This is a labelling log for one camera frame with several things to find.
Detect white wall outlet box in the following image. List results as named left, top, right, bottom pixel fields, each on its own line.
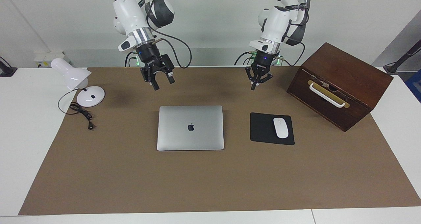
left=34, top=51, right=65, bottom=68

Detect dark wooden box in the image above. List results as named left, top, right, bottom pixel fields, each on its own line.
left=286, top=42, right=394, bottom=132

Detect gold handle backplate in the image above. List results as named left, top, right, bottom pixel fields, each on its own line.
left=307, top=80, right=350, bottom=109

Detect white computer mouse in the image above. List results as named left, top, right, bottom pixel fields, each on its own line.
left=273, top=117, right=289, bottom=139

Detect black base cable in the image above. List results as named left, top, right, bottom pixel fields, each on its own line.
left=124, top=51, right=137, bottom=67
left=234, top=51, right=255, bottom=66

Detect white desk lamp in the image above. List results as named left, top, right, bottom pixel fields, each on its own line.
left=50, top=58, right=106, bottom=108

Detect black mouse pad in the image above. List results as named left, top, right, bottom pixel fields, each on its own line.
left=250, top=112, right=295, bottom=146

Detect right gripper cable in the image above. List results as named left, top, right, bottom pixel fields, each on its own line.
left=146, top=0, right=192, bottom=69

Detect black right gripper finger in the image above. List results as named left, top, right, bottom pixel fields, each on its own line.
left=157, top=54, right=176, bottom=85
left=139, top=62, right=161, bottom=91

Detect brown paper table mat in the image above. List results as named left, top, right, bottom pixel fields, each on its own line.
left=18, top=66, right=421, bottom=215

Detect black clamp mount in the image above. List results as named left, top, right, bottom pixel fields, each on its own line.
left=0, top=57, right=17, bottom=77

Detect black stand leg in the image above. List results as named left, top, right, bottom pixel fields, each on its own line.
left=383, top=39, right=421, bottom=75

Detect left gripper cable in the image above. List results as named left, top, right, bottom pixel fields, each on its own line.
left=276, top=0, right=313, bottom=66

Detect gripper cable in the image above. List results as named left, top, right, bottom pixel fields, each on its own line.
left=146, top=0, right=192, bottom=69
left=276, top=0, right=313, bottom=66

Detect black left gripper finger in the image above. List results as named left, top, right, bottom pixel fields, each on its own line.
left=245, top=67, right=259, bottom=91
left=257, top=71, right=274, bottom=86

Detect blue crate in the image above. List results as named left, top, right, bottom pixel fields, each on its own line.
left=405, top=69, right=421, bottom=103

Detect white box handle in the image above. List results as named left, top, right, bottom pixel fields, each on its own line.
left=309, top=83, right=346, bottom=108

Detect silver laptop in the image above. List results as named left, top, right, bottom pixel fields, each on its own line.
left=157, top=105, right=225, bottom=151

